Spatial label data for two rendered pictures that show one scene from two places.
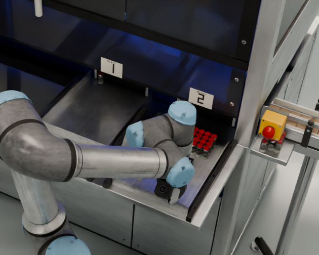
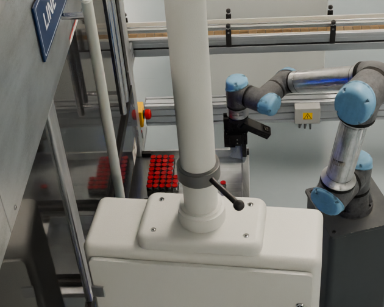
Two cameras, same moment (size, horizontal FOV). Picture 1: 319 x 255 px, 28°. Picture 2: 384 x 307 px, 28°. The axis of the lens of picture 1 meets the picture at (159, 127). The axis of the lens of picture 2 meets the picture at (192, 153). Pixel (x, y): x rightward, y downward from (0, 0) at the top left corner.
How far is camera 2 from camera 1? 2.85 m
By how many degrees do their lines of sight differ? 75
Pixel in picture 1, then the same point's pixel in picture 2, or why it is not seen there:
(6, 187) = not seen: outside the picture
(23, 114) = (367, 71)
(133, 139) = (278, 100)
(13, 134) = not seen: outside the picture
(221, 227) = not seen: hidden behind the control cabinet
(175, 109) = (242, 80)
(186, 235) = not seen: hidden behind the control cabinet
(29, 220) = (352, 177)
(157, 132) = (268, 86)
